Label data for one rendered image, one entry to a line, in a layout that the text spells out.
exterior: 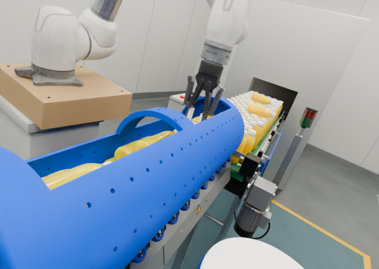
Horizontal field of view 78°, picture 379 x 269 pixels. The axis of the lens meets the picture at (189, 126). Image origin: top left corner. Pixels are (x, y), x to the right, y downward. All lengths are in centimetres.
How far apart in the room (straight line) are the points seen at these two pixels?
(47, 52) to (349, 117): 480
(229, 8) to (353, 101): 451
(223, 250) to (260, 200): 73
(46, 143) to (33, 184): 75
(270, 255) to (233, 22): 60
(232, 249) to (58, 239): 38
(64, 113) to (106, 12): 46
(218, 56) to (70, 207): 56
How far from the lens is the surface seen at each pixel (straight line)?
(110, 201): 37
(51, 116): 95
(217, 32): 73
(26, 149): 108
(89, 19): 115
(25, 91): 102
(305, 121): 140
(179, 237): 80
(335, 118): 514
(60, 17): 104
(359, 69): 511
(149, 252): 66
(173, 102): 132
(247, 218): 135
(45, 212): 32
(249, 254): 60
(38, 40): 105
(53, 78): 107
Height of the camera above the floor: 143
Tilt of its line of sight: 20 degrees down
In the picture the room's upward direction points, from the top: 17 degrees clockwise
